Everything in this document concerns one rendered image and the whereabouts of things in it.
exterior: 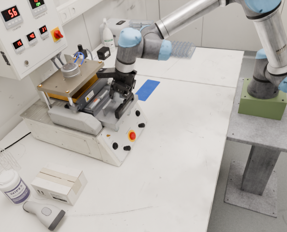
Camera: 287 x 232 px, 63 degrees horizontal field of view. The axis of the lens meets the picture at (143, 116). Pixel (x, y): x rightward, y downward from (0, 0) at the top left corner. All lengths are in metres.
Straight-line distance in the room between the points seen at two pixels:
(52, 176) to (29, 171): 0.22
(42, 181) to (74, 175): 0.13
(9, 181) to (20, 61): 0.48
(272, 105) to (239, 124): 0.18
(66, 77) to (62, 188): 0.47
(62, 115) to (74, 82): 0.15
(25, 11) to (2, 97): 0.57
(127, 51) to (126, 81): 0.14
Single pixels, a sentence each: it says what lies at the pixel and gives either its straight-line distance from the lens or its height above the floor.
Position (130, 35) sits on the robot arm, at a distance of 0.84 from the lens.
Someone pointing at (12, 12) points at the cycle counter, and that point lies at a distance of 1.09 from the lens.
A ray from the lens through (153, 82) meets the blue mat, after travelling 1.62.
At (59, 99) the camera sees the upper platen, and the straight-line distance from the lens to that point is 1.14.
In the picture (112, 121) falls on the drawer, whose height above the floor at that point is 0.97.
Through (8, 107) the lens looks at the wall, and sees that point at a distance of 1.56.
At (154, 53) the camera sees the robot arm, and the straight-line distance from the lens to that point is 0.87.
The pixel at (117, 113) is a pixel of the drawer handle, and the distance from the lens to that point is 1.01.
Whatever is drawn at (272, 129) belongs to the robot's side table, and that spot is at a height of 0.75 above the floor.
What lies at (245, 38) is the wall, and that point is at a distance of 3.45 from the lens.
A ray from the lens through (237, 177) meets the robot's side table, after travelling 2.02.
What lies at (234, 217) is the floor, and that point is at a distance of 1.86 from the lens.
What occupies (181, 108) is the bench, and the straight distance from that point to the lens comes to 1.39.
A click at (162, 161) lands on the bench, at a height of 0.75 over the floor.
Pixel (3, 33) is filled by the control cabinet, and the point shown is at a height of 1.34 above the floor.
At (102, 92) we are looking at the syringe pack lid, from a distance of 1.15.
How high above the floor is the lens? 1.64
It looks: 41 degrees down
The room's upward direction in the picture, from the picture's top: 8 degrees counter-clockwise
